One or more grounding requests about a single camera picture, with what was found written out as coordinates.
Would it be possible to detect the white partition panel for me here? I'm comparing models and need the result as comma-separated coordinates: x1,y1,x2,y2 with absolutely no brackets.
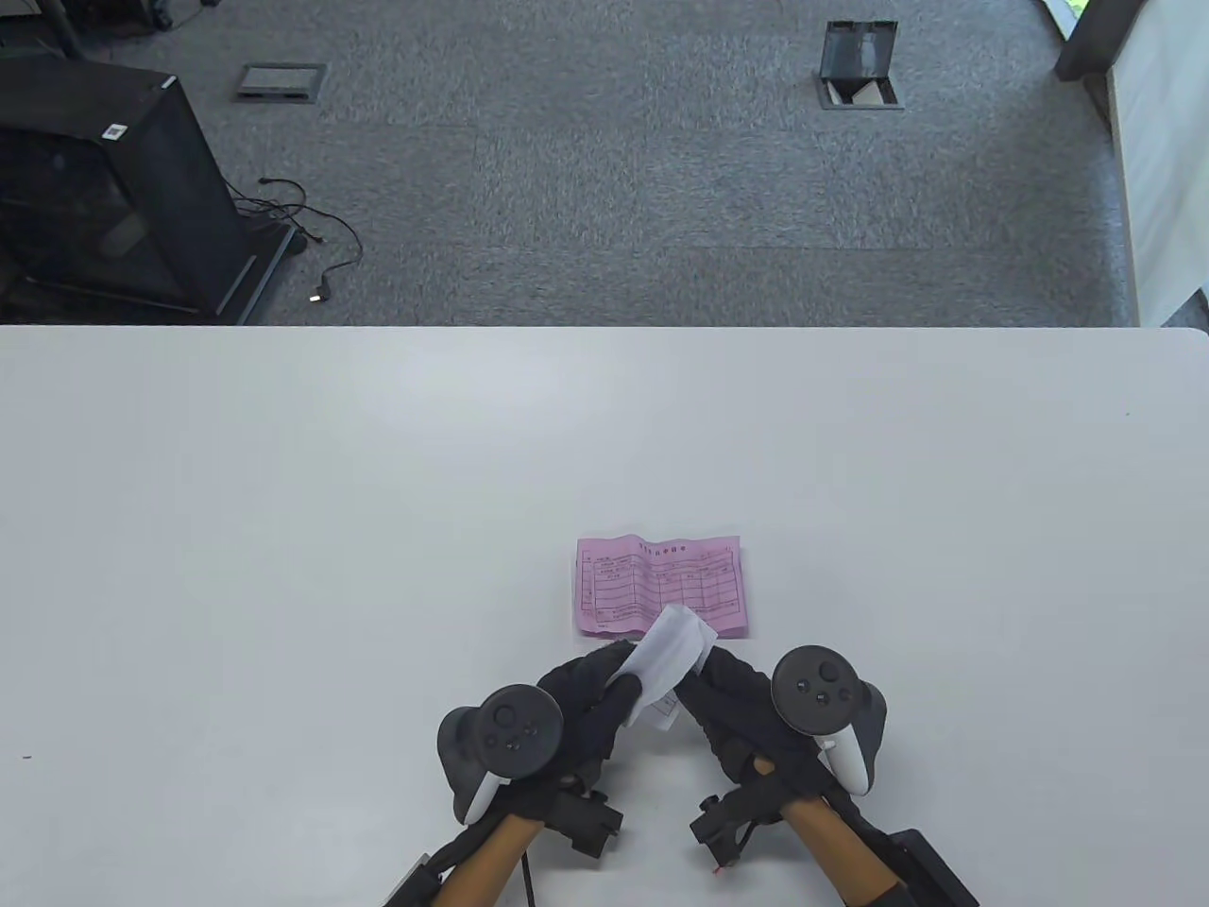
1105,0,1209,327

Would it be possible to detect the person's right hand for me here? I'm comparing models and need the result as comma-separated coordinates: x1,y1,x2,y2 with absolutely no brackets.
675,647,851,802

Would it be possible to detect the person's right forearm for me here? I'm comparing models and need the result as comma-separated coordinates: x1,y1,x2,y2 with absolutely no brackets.
784,794,904,907

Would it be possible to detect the black cabinet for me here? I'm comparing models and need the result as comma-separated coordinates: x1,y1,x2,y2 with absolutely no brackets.
0,52,296,325

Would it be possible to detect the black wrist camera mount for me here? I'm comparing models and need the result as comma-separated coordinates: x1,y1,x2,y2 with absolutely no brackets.
690,770,787,872
543,787,625,860

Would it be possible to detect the black wrist pack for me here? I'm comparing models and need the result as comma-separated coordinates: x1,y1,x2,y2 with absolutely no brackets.
383,855,441,907
883,829,979,907

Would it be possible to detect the pink paper invoice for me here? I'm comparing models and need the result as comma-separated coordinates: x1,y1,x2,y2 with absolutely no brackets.
573,535,753,643

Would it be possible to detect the open grey floor socket box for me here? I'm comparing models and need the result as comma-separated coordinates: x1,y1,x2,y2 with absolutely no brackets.
818,20,906,111

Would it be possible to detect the person's left hand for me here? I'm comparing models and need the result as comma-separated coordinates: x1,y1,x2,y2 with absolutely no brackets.
501,641,645,821

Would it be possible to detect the person's left forearm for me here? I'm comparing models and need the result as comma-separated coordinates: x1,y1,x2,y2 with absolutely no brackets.
439,813,551,907

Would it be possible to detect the black floor cable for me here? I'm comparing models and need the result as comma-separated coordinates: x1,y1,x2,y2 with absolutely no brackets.
230,176,364,305

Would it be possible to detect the closed grey floor socket box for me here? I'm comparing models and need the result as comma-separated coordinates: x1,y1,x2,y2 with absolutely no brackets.
232,62,329,104

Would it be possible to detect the dark grey pillar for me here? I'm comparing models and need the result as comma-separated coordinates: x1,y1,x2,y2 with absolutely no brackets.
1053,0,1149,81

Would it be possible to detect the white paper invoice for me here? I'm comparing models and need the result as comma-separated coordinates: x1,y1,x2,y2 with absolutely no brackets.
619,605,720,734

